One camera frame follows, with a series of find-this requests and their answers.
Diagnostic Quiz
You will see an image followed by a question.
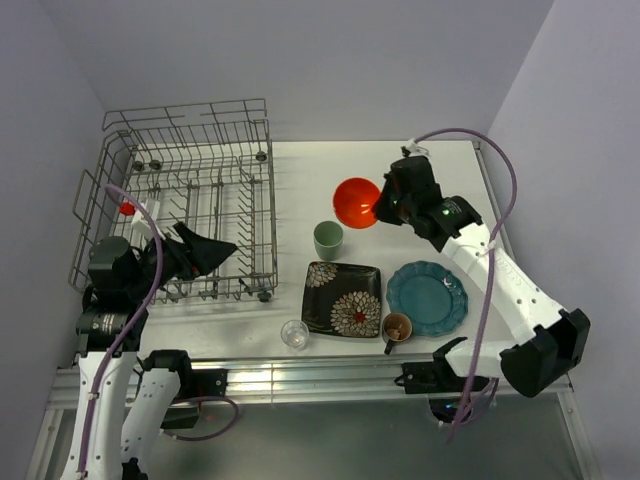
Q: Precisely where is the orange bowl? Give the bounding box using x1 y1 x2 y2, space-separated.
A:
332 177 380 229

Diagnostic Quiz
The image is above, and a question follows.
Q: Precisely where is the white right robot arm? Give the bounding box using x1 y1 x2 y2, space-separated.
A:
373 156 591 398

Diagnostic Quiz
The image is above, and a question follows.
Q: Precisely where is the brown mug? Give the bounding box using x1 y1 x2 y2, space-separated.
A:
381 313 413 355

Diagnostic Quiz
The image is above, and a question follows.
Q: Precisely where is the light green cup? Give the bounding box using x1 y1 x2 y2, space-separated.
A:
313 220 344 262

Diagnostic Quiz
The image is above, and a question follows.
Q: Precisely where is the teal round plate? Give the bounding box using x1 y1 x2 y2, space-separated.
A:
386 261 468 338

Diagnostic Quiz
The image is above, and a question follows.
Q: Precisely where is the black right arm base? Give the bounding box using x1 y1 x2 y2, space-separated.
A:
394 337 501 394

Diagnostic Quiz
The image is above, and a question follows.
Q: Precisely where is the aluminium table front rail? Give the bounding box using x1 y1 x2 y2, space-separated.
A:
47 349 574 409

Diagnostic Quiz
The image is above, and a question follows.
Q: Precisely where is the purple under-table cable loop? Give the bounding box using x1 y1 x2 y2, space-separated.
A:
159 395 240 442

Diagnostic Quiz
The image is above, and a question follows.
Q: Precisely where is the grey wire dish rack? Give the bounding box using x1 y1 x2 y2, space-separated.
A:
68 98 278 304

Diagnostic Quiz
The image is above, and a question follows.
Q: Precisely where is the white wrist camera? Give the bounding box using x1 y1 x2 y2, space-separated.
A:
401 139 430 158
118 198 164 234

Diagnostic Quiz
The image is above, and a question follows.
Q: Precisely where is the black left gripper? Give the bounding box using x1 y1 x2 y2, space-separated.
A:
126 220 236 298

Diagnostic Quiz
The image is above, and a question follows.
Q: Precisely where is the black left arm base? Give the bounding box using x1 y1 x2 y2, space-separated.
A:
161 368 228 431

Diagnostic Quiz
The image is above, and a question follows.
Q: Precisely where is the black square floral plate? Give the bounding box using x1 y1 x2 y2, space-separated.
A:
301 261 382 339

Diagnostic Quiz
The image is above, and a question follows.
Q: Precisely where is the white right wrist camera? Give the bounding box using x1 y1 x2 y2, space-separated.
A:
401 139 430 158

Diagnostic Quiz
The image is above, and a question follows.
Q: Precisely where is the clear drinking glass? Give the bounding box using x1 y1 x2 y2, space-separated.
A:
280 320 309 350

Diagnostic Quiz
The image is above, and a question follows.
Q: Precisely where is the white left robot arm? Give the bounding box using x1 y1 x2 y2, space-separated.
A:
62 222 237 479

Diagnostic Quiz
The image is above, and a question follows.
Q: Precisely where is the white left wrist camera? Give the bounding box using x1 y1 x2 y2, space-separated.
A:
118 198 164 234

